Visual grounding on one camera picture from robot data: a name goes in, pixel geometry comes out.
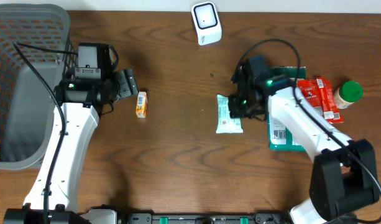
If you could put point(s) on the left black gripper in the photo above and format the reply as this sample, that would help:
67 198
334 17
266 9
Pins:
128 83

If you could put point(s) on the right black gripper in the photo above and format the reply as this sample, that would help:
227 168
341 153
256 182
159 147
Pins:
235 112

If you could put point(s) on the orange tissue pack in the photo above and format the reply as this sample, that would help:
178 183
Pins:
141 107

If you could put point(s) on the light green wipes pack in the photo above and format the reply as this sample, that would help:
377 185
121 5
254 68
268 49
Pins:
226 124

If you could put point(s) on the red snack packet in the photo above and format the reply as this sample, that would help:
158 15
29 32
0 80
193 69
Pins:
309 89

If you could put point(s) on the green lid seasoning jar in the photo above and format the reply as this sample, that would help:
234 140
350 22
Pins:
347 94

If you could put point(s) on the red stick sachet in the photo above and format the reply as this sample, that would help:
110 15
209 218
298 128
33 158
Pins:
330 111

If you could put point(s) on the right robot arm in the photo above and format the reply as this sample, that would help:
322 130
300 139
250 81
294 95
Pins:
344 175

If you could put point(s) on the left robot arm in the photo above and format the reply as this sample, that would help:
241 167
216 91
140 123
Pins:
63 134

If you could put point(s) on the white barcode scanner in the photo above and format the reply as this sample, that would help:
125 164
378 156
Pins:
206 23

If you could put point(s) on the grey plastic mesh basket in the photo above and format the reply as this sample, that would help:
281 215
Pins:
43 34

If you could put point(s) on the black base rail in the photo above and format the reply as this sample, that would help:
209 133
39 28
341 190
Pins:
209 218

